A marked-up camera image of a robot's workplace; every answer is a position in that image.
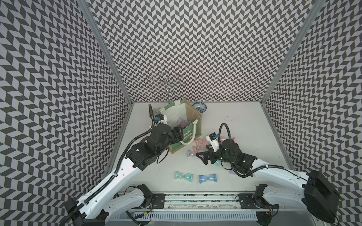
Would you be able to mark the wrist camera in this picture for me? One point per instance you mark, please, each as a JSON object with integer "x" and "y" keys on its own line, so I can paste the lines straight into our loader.
{"x": 213, "y": 140}
{"x": 161, "y": 119}

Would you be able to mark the blue hourglass front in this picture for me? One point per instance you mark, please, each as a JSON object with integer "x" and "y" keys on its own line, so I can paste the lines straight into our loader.
{"x": 206, "y": 178}

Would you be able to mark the pink hourglass beside bag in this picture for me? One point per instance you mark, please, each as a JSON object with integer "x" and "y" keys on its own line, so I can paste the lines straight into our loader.
{"x": 200, "y": 145}

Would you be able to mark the purple hourglass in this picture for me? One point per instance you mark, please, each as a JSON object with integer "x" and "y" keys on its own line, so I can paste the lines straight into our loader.
{"x": 191, "y": 153}
{"x": 183, "y": 123}

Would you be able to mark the silver wire tree stand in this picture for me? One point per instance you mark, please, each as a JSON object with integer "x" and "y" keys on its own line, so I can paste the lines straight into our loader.
{"x": 166, "y": 82}

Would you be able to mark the teal hourglass front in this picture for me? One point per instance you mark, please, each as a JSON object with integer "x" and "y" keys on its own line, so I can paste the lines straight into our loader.
{"x": 188, "y": 177}

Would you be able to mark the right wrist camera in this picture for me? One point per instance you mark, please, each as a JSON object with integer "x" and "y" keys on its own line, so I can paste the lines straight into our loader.
{"x": 213, "y": 140}

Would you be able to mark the pink glass bowl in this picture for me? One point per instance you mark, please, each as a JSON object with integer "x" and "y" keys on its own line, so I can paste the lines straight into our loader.
{"x": 155, "y": 111}

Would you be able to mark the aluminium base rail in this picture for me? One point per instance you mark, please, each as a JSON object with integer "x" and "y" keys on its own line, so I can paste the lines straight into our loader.
{"x": 198, "y": 201}

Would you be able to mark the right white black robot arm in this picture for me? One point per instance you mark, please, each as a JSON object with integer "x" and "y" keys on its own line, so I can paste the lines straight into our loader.
{"x": 310, "y": 191}

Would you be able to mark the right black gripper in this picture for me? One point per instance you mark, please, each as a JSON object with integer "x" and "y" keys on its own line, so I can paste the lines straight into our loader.
{"x": 211, "y": 153}

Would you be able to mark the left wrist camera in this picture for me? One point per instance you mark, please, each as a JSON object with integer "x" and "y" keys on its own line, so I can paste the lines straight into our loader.
{"x": 161, "y": 119}

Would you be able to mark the purple hourglass beside bag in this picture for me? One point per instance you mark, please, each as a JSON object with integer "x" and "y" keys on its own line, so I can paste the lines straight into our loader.
{"x": 191, "y": 153}

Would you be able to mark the blue white ceramic bowl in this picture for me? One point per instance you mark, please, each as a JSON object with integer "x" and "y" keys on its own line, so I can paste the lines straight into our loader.
{"x": 201, "y": 107}

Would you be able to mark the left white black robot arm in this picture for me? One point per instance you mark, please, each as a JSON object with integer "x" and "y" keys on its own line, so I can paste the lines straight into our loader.
{"x": 96, "y": 207}

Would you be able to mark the brown green canvas bag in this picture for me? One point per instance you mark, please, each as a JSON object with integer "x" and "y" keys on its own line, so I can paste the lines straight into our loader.
{"x": 182, "y": 114}

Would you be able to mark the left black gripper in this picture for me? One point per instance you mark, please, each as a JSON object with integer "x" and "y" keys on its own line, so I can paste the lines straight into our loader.
{"x": 176, "y": 134}

